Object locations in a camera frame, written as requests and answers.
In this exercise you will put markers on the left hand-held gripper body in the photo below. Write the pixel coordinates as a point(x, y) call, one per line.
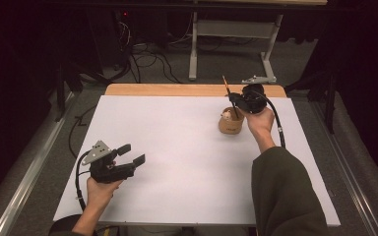
point(108, 172)

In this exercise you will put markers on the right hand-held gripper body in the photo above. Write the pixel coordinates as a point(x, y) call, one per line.
point(254, 100)

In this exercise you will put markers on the dark pencil with orange end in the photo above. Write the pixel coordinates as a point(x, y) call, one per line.
point(226, 86)

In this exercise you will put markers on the tan pen holder cup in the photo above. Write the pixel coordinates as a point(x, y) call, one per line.
point(231, 127)

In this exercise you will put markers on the person's left hand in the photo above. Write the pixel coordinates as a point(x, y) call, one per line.
point(100, 195)

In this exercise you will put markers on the person's right hand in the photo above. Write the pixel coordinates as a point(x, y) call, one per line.
point(262, 123)

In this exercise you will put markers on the small white figurine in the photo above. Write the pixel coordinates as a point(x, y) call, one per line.
point(226, 115)

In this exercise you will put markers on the white board sheet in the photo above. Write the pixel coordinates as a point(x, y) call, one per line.
point(183, 164)

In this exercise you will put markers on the wooden table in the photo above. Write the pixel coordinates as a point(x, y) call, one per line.
point(177, 89)

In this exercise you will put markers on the dark round seat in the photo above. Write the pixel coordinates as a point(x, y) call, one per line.
point(62, 223)

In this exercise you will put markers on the black metal stand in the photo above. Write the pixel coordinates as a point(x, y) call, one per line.
point(330, 101)
point(60, 95)

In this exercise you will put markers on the black box with red light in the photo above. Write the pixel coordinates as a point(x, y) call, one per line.
point(111, 36)

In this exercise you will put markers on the white metal desk frame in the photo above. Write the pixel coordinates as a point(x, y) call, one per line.
point(233, 29)

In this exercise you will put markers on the aluminium floor rail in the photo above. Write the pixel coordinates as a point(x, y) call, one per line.
point(29, 177)
point(347, 170)

